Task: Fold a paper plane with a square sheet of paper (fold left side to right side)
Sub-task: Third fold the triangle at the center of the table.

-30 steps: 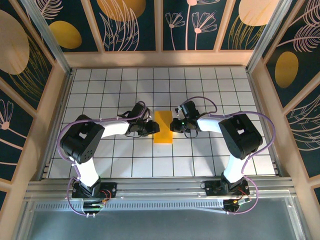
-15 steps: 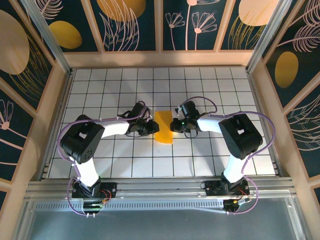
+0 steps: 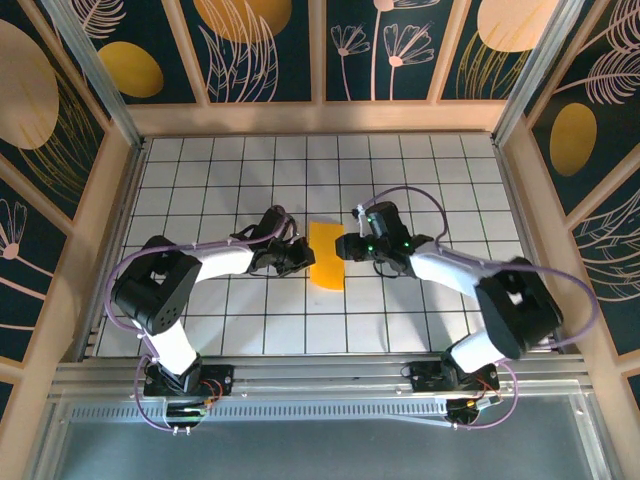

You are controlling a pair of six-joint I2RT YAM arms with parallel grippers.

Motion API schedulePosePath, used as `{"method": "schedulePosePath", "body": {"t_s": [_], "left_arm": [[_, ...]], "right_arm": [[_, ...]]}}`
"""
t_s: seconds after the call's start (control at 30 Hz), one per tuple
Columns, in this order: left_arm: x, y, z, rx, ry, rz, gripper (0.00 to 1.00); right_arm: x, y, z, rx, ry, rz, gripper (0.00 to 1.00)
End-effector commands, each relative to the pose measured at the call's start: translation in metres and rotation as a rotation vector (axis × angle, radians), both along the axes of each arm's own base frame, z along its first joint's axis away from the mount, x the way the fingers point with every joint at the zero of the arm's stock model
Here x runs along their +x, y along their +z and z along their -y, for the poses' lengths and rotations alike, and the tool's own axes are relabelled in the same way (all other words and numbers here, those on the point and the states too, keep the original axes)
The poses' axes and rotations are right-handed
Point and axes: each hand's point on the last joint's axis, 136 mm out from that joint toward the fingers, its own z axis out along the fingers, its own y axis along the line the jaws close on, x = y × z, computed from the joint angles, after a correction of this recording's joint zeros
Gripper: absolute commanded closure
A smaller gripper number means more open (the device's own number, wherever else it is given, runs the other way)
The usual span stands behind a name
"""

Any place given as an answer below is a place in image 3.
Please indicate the grey metal platform panel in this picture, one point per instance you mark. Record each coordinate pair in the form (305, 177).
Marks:
(320, 450)

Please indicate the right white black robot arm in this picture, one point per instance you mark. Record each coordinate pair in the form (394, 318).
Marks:
(515, 310)

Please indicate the aluminium side rail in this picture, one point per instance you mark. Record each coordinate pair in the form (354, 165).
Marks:
(112, 250)
(517, 200)

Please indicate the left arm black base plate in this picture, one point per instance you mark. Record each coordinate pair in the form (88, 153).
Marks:
(220, 380)

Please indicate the long aluminium mounting beam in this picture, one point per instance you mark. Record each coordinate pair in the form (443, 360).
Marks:
(320, 375)

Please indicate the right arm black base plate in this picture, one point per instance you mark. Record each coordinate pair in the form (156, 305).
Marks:
(425, 380)

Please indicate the aluminium corner post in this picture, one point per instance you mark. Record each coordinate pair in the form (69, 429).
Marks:
(102, 85)
(532, 75)

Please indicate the orange cloth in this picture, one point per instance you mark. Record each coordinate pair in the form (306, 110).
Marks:
(327, 260)

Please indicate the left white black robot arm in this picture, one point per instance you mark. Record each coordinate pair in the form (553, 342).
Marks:
(150, 290)

